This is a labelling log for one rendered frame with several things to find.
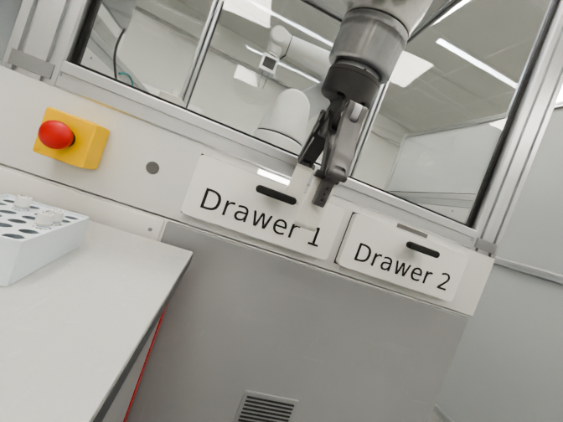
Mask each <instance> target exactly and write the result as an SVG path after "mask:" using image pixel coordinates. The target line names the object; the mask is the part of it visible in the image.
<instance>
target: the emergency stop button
mask: <svg viewBox="0 0 563 422"><path fill-rule="evenodd" d="M38 134H39V140H40V141H41V142H42V143H43V144H44V145H45V146H47V147H49V148H52V149H56V150H61V149H65V148H66V147H68V146H69V145H70V144H71V143H72V141H73V133H72V130H71V129H70V128H69V127H68V126H67V125H66V124H65V123H63V122H61V121H55V120H51V121H46V122H44V123H43V124H42V125H41V126H40V127H39V132H38Z"/></svg>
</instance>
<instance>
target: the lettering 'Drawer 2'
mask: <svg viewBox="0 0 563 422"><path fill-rule="evenodd" d="M362 245H363V246H365V247H367V248H368V249H369V254H368V256H367V258H366V259H365V260H359V259H357V257H358V255H359V252H360V249H361V246H362ZM370 255H371V248H370V247H369V246H368V245H366V244H362V243H360V244H359V248H358V250H357V253H356V256H355V257H354V259H355V260H357V261H360V262H365V261H367V260H368V259H369V257H370ZM377 256H381V257H382V255H377V253H375V255H374V258H373V261H372V264H371V265H372V266H373V265H374V261H375V259H376V257H377ZM384 259H389V260H390V263H389V262H382V263H381V265H380V268H381V269H382V270H387V271H390V267H391V265H392V259H391V258H390V257H385V258H384ZM383 264H388V265H389V266H388V268H386V269H385V268H383ZM398 264H399V261H398V260H397V261H396V267H395V274H398V273H399V271H400V269H401V268H402V266H403V270H402V276H405V274H406V272H407V271H408V270H409V269H410V267H411V265H409V266H408V268H407V269H406V271H405V273H404V270H405V263H402V265H401V266H400V268H399V269H398ZM415 270H419V271H420V272H421V273H420V274H418V273H415V272H414V271H415ZM428 272H429V271H427V272H426V275H425V277H424V280H423V281H422V283H425V280H426V277H427V276H428V275H429V274H433V273H432V272H429V273H428ZM413 274H416V275H419V276H421V275H422V270H421V269H420V268H415V269H413V271H412V272H411V279H412V280H415V281H419V279H418V280H417V279H414V278H413ZM442 275H447V277H448V278H447V280H446V281H445V282H443V283H441V284H440V285H439V286H437V288H439V289H442V290H444V291H445V290H446V289H445V288H442V287H440V286H443V285H444V284H446V283H447V282H448V281H449V280H450V275H449V274H448V273H442Z"/></svg>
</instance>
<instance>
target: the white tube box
mask: <svg viewBox="0 0 563 422"><path fill-rule="evenodd" d="M15 198H16V196H13V195H10V194H0V286H10V285H11V284H13V283H14V282H16V281H18V280H21V279H22V278H24V277H25V276H27V275H29V274H31V273H33V272H35V271H36V270H38V269H40V268H42V267H43V266H45V265H47V264H49V263H50V262H52V261H54V260H56V259H58V258H59V257H61V256H63V255H65V254H67V253H69V252H70V251H71V250H74V249H76V248H77V247H79V246H80V245H81V242H82V240H83V238H84V235H85V231H86V228H87V225H88V223H89V221H90V217H88V216H85V215H82V214H77V213H73V212H70V211H67V210H64V209H61V208H56V207H52V206H49V205H46V204H42V203H37V202H34V201H32V203H31V205H30V207H29V209H28V211H19V210H15V209H13V204H14V201H15ZM52 208H56V209H60V210H63V211H64V212H65V215H64V217H63V220H62V222H61V223H60V226H54V225H51V226H50V227H49V229H37V228H35V227H34V220H35V218H36V215H37V212H39V211H45V212H48V211H49V210H50V209H52Z"/></svg>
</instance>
